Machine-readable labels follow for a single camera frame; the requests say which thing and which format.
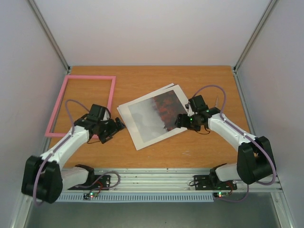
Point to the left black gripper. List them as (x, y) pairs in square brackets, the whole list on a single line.
[(114, 129)]

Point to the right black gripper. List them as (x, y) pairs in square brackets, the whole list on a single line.
[(181, 121)]

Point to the landscape photo print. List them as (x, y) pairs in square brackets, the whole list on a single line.
[(169, 105)]

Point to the pink photo frame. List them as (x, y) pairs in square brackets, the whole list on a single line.
[(58, 102)]

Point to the clear plastic screwdriver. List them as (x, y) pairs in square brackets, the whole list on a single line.
[(217, 102)]

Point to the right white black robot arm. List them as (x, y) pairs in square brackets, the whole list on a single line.
[(255, 159)]

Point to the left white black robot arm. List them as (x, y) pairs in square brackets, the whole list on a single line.
[(44, 178)]

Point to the white backing paper sheet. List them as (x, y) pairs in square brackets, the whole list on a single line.
[(143, 120)]

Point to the left small circuit board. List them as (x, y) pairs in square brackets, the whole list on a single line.
[(90, 195)]

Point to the small circuit board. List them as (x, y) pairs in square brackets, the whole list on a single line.
[(90, 195), (221, 194)]

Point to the right small circuit board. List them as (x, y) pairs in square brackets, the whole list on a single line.
[(221, 194)]

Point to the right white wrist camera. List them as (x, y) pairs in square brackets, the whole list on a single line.
[(189, 109)]

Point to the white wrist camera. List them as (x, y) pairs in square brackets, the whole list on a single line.
[(107, 115), (189, 109)]

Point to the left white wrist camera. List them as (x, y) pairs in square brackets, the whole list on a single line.
[(107, 115)]

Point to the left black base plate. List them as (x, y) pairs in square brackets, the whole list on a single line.
[(104, 182)]

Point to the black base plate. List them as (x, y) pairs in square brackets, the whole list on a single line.
[(104, 182), (203, 182)]

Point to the aluminium rail base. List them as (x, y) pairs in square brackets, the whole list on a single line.
[(171, 180)]

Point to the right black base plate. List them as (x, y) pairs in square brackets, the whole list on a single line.
[(203, 182)]

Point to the grey slotted cable duct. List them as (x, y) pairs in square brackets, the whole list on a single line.
[(136, 197)]

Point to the left aluminium corner post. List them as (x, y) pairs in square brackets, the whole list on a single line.
[(36, 11)]

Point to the aluminium corner post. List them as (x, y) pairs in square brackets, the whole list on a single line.
[(258, 28), (36, 11)]

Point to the right aluminium corner post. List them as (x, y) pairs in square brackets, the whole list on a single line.
[(258, 28)]

